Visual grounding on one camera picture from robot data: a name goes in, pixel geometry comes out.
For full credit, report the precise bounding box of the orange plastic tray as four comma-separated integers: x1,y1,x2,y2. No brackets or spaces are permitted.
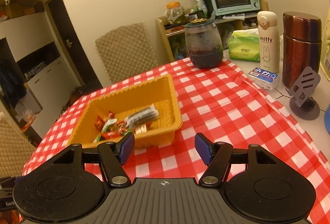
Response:
67,74,182,148

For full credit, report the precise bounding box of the sunflower seed bag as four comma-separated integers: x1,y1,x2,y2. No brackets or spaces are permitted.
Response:
320,9,330,80

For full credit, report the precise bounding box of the red brown candy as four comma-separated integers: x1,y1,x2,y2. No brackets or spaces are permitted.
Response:
105,121,132,140

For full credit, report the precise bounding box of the blue plastic container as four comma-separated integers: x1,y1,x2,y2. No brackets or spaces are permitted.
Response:
324,105,330,134

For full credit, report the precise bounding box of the white storage cabinet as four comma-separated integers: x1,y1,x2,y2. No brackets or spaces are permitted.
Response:
1,13,78,137

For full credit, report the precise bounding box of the orange lid plastic jar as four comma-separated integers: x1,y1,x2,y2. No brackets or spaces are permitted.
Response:
164,1,185,25

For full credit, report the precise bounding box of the green white snack packet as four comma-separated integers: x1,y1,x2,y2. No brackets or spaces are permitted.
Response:
93,118,117,143

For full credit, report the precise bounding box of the red candy wrapper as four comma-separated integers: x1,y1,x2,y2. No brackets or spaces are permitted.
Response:
94,111,115,132

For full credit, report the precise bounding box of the dark wooden door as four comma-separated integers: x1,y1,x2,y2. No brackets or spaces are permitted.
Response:
45,0,102,91

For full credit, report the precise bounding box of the dark glass jar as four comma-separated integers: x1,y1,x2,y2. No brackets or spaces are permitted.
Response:
185,19,223,69

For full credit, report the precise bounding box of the green clear snack packet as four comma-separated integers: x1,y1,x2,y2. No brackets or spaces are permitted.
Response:
134,122,152,135

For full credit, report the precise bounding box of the brown metallic thermos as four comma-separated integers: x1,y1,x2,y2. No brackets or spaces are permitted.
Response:
283,11,322,88

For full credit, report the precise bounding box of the wooden shelf unit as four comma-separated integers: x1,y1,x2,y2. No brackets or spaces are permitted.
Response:
156,11,257,62

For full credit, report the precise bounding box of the grey phone stand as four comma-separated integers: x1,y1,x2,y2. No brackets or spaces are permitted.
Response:
286,66,321,121

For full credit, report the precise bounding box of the beige quilted chair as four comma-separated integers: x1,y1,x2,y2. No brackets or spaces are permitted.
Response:
0,112,36,178
94,21,158,84

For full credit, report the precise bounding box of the white miffy bottle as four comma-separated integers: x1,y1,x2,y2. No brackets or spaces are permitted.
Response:
257,11,280,73

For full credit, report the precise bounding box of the green tissue pack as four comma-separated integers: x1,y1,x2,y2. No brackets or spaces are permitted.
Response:
228,28,260,62

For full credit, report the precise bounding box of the blue white small box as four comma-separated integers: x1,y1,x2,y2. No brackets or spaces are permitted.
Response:
248,67,280,91

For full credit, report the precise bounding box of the red white checkered tablecloth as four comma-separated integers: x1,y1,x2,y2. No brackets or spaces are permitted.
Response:
23,59,329,223

